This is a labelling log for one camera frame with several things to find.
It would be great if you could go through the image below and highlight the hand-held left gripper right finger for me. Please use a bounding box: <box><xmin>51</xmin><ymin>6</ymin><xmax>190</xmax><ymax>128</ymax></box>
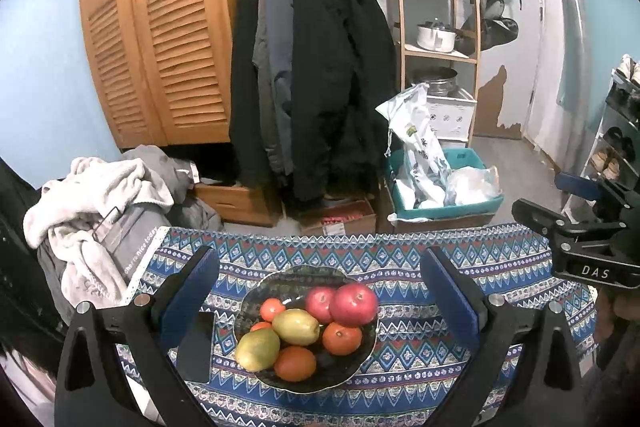
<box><xmin>420</xmin><ymin>247</ymin><xmax>585</xmax><ymax>427</ymax></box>

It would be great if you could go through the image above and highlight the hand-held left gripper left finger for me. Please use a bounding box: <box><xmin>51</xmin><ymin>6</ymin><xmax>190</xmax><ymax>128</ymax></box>
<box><xmin>54</xmin><ymin>246</ymin><xmax>220</xmax><ymax>427</ymax></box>

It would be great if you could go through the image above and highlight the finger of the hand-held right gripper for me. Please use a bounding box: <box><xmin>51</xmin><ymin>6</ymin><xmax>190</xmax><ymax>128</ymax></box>
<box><xmin>510</xmin><ymin>197</ymin><xmax>572</xmax><ymax>241</ymax></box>
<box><xmin>554</xmin><ymin>171</ymin><xmax>607</xmax><ymax>204</ymax></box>

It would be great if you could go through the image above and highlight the yellow pear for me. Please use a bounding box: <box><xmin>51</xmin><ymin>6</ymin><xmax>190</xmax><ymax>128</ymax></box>
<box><xmin>235</xmin><ymin>328</ymin><xmax>281</xmax><ymax>373</ymax></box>
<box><xmin>271</xmin><ymin>308</ymin><xmax>321</xmax><ymax>347</ymax></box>

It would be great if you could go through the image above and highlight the dark glass plate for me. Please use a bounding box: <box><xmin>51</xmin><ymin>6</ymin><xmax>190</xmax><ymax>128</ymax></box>
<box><xmin>232</xmin><ymin>264</ymin><xmax>378</xmax><ymax>395</ymax></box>

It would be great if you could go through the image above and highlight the red apple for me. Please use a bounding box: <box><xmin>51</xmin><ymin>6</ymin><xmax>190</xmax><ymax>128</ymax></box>
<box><xmin>305</xmin><ymin>287</ymin><xmax>338</xmax><ymax>325</ymax></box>
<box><xmin>329</xmin><ymin>283</ymin><xmax>379</xmax><ymax>328</ymax></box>

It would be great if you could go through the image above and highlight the large orange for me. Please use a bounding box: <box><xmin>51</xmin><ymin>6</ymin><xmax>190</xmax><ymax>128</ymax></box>
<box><xmin>321</xmin><ymin>322</ymin><xmax>363</xmax><ymax>356</ymax></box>
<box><xmin>273</xmin><ymin>346</ymin><xmax>317</xmax><ymax>383</ymax></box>

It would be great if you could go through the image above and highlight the grey shoe rack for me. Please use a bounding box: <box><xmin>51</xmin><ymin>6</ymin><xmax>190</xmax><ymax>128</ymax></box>
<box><xmin>562</xmin><ymin>54</ymin><xmax>640</xmax><ymax>218</ymax></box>

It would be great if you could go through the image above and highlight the black smartphone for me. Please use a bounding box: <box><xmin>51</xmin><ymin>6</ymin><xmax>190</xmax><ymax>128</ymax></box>
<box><xmin>177</xmin><ymin>311</ymin><xmax>216</xmax><ymax>384</ymax></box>

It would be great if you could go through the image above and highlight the shoe rack with shoes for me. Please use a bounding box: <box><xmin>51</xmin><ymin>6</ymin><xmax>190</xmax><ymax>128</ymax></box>
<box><xmin>587</xmin><ymin>54</ymin><xmax>640</xmax><ymax>180</ymax></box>

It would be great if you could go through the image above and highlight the clear plastic bag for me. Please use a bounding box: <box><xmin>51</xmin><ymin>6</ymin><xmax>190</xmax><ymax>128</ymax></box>
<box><xmin>444</xmin><ymin>166</ymin><xmax>502</xmax><ymax>206</ymax></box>

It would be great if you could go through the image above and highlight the blue patterned tablecloth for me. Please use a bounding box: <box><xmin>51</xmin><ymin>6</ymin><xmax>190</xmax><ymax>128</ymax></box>
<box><xmin>115</xmin><ymin>224</ymin><xmax>598</xmax><ymax>427</ymax></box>

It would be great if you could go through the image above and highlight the grey printed fabric bag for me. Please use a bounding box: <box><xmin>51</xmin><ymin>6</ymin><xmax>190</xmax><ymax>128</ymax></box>
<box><xmin>37</xmin><ymin>207</ymin><xmax>163</xmax><ymax>323</ymax></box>

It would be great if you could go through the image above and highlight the teal plastic basket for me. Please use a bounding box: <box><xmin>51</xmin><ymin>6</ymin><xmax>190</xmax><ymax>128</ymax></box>
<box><xmin>385</xmin><ymin>148</ymin><xmax>505</xmax><ymax>223</ymax></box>

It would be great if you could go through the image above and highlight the wooden drawer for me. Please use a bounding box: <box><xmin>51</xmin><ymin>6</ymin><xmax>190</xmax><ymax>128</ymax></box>
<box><xmin>192</xmin><ymin>182</ymin><xmax>283</xmax><ymax>228</ymax></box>

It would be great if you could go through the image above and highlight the grey door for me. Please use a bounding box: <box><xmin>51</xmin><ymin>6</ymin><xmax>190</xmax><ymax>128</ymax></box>
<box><xmin>480</xmin><ymin>0</ymin><xmax>546</xmax><ymax>140</ymax></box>

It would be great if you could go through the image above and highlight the grey clothing pile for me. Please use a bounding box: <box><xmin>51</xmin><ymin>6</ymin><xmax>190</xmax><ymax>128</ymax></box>
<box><xmin>120</xmin><ymin>145</ymin><xmax>225</xmax><ymax>233</ymax></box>

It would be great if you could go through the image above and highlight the white plastic crate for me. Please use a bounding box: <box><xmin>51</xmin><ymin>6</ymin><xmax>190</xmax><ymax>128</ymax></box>
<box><xmin>425</xmin><ymin>88</ymin><xmax>477</xmax><ymax>142</ymax></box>

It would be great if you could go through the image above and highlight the white rice bag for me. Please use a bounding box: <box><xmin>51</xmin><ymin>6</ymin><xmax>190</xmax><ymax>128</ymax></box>
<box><xmin>375</xmin><ymin>82</ymin><xmax>451</xmax><ymax>210</ymax></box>

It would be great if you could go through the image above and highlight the cardboard box with red print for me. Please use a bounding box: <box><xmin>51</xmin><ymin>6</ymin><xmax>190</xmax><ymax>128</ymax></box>
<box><xmin>300</xmin><ymin>198</ymin><xmax>377</xmax><ymax>238</ymax></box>

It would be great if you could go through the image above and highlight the pile of grey clothes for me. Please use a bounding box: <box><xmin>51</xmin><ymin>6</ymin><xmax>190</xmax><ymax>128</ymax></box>
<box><xmin>22</xmin><ymin>157</ymin><xmax>173</xmax><ymax>308</ymax></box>

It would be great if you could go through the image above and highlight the grey vertical pipe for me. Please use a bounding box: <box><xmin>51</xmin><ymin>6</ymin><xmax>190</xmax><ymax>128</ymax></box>
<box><xmin>540</xmin><ymin>0</ymin><xmax>588</xmax><ymax>112</ymax></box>

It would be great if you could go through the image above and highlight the steel pot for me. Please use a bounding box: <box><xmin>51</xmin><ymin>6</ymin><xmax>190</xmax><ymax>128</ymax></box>
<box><xmin>417</xmin><ymin>67</ymin><xmax>458</xmax><ymax>96</ymax></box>

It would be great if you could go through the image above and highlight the grey hanging bag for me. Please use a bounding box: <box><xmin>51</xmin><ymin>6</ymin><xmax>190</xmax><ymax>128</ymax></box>
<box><xmin>460</xmin><ymin>0</ymin><xmax>520</xmax><ymax>58</ymax></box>

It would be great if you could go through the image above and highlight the wooden shelf rack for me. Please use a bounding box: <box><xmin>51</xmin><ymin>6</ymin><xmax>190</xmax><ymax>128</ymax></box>
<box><xmin>387</xmin><ymin>0</ymin><xmax>483</xmax><ymax>148</ymax></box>

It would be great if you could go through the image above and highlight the black jacket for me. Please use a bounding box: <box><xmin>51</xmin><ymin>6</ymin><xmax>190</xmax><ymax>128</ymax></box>
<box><xmin>229</xmin><ymin>0</ymin><xmax>266</xmax><ymax>185</ymax></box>

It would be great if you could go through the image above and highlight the black hooded coat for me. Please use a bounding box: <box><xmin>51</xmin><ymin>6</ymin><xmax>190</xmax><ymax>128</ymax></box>
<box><xmin>285</xmin><ymin>0</ymin><xmax>398</xmax><ymax>208</ymax></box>

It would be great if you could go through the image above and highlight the grey jacket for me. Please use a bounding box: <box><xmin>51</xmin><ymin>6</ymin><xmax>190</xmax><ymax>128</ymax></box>
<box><xmin>252</xmin><ymin>0</ymin><xmax>296</xmax><ymax>178</ymax></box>

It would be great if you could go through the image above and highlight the wooden louvred wardrobe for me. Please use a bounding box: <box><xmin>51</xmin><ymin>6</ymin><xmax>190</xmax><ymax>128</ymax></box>
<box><xmin>77</xmin><ymin>0</ymin><xmax>256</xmax><ymax>152</ymax></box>

